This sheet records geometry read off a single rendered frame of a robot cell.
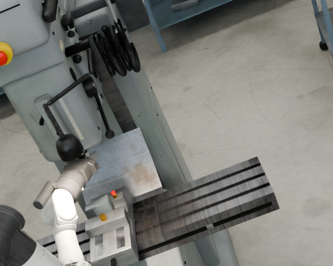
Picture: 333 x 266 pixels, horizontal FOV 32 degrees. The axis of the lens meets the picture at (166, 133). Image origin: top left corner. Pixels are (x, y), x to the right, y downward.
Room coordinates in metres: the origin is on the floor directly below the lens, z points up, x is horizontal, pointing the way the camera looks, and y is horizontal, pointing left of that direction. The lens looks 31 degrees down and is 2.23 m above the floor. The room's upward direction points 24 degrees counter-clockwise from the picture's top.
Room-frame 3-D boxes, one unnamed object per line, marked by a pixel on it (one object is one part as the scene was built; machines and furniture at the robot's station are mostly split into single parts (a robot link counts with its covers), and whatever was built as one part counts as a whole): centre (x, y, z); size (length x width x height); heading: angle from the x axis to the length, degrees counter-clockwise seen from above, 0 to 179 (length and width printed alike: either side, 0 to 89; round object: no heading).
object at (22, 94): (1.72, 0.28, 1.47); 0.21 x 0.19 x 0.32; 84
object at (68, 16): (1.77, 0.14, 1.66); 0.12 x 0.04 x 0.04; 174
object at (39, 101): (1.61, 0.30, 1.44); 0.04 x 0.04 x 0.21; 84
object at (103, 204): (1.72, 0.31, 1.02); 0.06 x 0.05 x 0.06; 84
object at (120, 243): (1.69, 0.32, 0.96); 0.35 x 0.15 x 0.11; 174
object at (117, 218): (1.67, 0.32, 1.00); 0.15 x 0.06 x 0.04; 84
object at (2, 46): (1.49, 0.31, 1.76); 0.06 x 0.02 x 0.06; 84
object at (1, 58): (1.47, 0.31, 1.76); 0.04 x 0.03 x 0.04; 84
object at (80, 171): (1.64, 0.33, 1.23); 0.13 x 0.12 x 0.10; 59
